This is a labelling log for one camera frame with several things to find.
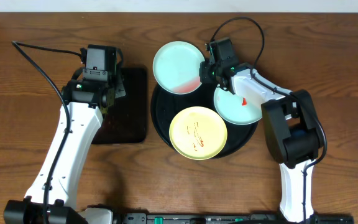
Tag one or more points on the light blue plate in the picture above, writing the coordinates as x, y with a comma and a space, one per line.
176, 67
235, 109

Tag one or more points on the black rectangular tray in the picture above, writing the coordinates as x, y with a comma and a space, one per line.
126, 121

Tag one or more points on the black round tray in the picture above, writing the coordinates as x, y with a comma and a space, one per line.
165, 105

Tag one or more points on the yellow plate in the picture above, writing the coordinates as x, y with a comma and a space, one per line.
198, 133

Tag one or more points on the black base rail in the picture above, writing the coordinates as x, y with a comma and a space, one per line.
143, 218

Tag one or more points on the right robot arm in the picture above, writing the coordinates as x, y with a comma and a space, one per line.
293, 133

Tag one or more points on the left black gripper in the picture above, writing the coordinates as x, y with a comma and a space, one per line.
117, 90

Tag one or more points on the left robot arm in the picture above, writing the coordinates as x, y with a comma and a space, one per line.
52, 196

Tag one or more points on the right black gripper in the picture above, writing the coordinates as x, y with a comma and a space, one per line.
206, 68

